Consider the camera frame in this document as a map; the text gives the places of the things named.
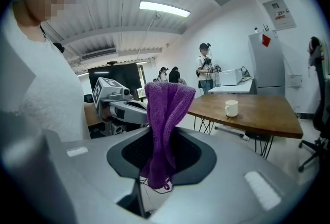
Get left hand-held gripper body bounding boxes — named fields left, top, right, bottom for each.
left=92, top=77, right=130, bottom=136

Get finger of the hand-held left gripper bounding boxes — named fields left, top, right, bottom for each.
left=113, top=100, right=150, bottom=124

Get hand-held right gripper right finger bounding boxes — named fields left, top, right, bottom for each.
left=148, top=127, right=301, bottom=224

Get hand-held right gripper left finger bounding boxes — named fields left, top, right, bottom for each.
left=44, top=126, right=153, bottom=224

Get purple towel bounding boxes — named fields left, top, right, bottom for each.
left=140, top=82, right=196, bottom=191

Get white mug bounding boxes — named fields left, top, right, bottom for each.
left=224, top=100, right=239, bottom=118

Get person's left forearm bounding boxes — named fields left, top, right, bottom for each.
left=84, top=102, right=104, bottom=127

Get large black monitor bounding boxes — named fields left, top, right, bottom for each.
left=87, top=62, right=142, bottom=101

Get ceiling air conditioner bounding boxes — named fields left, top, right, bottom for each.
left=81, top=47, right=117, bottom=61

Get person's torso in light shirt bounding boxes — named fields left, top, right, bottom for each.
left=0, top=3, right=91, bottom=142

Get black metal table legs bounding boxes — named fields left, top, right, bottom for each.
left=193, top=116, right=274, bottom=161

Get white desk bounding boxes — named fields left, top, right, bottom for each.
left=207, top=78, right=255, bottom=94

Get white microwave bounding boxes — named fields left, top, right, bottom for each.
left=218, top=68, right=243, bottom=86

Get long ceiling light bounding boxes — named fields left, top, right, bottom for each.
left=139, top=0, right=191, bottom=18

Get grey refrigerator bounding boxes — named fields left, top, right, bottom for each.
left=248, top=29, right=286, bottom=96

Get black office chair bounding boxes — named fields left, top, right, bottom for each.
left=298, top=37, right=330, bottom=173

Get light jacket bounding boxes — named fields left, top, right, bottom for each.
left=308, top=36, right=325, bottom=66

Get white wall sign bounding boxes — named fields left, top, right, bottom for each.
left=287, top=74, right=303, bottom=87

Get grey wall panel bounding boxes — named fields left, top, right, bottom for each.
left=262, top=0, right=297, bottom=31

